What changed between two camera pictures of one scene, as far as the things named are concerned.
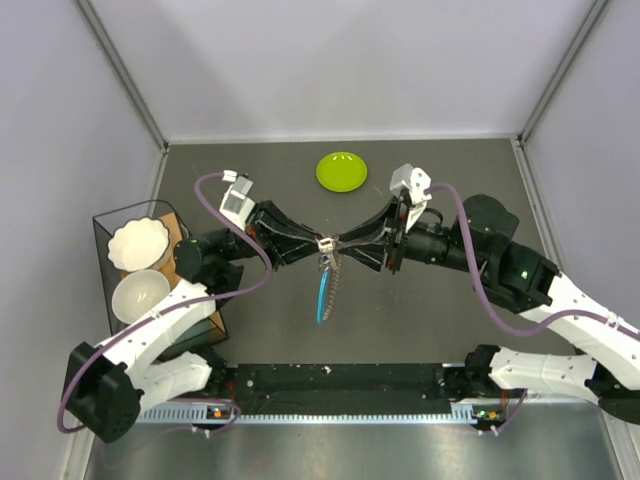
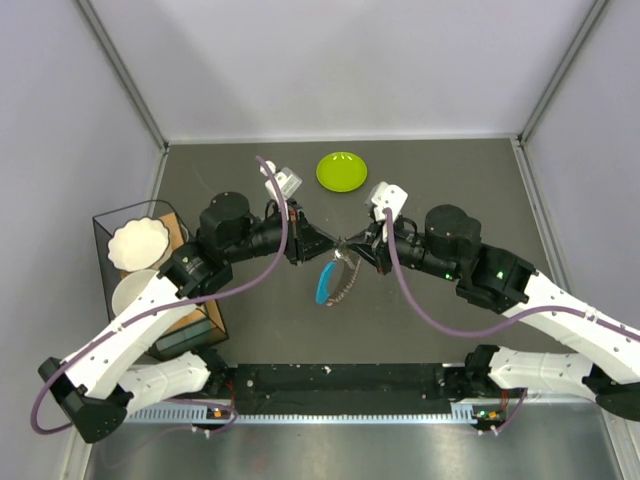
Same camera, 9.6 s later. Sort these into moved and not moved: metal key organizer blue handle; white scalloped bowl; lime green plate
Moved: metal key organizer blue handle
Not moved: lime green plate; white scalloped bowl
